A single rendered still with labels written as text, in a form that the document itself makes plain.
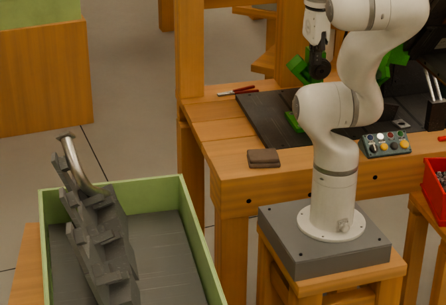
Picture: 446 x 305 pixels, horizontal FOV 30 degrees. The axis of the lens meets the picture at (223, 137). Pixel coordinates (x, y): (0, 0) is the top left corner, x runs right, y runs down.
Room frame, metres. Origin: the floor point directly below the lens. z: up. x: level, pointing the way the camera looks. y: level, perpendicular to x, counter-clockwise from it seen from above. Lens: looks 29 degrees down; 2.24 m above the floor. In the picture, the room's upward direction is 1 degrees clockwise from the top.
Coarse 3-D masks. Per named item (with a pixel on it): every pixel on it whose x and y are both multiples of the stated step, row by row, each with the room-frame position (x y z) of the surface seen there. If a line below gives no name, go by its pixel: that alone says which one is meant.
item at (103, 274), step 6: (96, 264) 1.55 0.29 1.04; (108, 264) 1.63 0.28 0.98; (96, 270) 1.54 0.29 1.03; (102, 270) 1.55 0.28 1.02; (108, 270) 1.62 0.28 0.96; (96, 276) 1.53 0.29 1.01; (102, 276) 1.53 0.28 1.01; (108, 276) 1.53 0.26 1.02; (114, 276) 1.53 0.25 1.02; (120, 276) 1.54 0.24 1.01; (126, 276) 1.61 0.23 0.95; (96, 282) 1.52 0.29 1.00; (102, 282) 1.52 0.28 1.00; (108, 282) 1.53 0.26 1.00; (114, 282) 1.60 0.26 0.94
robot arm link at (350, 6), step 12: (336, 0) 1.68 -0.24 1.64; (348, 0) 1.67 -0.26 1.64; (360, 0) 1.67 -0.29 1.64; (372, 0) 1.67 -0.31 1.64; (336, 12) 1.67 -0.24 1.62; (348, 12) 1.66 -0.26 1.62; (360, 12) 1.66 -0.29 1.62; (372, 12) 1.66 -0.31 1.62; (336, 24) 1.67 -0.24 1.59; (348, 24) 1.66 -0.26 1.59; (360, 24) 1.66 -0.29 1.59
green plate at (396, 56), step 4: (400, 44) 2.55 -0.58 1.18; (396, 48) 2.54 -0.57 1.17; (400, 48) 2.55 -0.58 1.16; (388, 52) 2.54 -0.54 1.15; (392, 52) 2.53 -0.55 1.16; (396, 52) 2.54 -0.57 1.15; (400, 52) 2.55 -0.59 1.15; (404, 52) 2.55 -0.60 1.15; (384, 56) 2.55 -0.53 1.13; (388, 56) 2.53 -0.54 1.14; (392, 56) 2.54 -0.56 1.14; (396, 56) 2.54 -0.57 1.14; (400, 56) 2.55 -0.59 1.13; (404, 56) 2.55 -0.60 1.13; (408, 56) 2.56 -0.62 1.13; (384, 60) 2.54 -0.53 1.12; (388, 60) 2.52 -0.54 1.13; (392, 60) 2.54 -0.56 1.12; (396, 60) 2.54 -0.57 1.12; (400, 60) 2.55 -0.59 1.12; (404, 60) 2.55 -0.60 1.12; (380, 64) 2.55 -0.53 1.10; (384, 64) 2.53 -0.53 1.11; (388, 64) 2.52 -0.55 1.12; (400, 64) 2.55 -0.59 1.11; (404, 64) 2.55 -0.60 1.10; (380, 68) 2.55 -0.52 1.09
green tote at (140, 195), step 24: (48, 192) 1.98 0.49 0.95; (120, 192) 2.03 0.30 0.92; (144, 192) 2.04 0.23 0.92; (168, 192) 2.06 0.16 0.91; (48, 216) 1.98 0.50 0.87; (192, 216) 1.86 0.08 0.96; (48, 240) 1.96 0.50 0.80; (192, 240) 1.86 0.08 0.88; (48, 264) 1.80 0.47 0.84; (48, 288) 1.56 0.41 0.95; (216, 288) 1.56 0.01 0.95
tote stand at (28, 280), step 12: (36, 228) 2.03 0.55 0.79; (24, 240) 1.97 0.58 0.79; (36, 240) 1.97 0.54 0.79; (24, 252) 1.92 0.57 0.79; (36, 252) 1.92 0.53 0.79; (24, 264) 1.86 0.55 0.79; (36, 264) 1.86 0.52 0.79; (24, 276) 1.81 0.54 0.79; (36, 276) 1.81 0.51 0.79; (12, 288) 1.76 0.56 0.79; (24, 288) 1.76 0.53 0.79; (36, 288) 1.76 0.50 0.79; (12, 300) 1.71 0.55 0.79; (24, 300) 1.71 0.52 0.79; (36, 300) 1.71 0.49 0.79
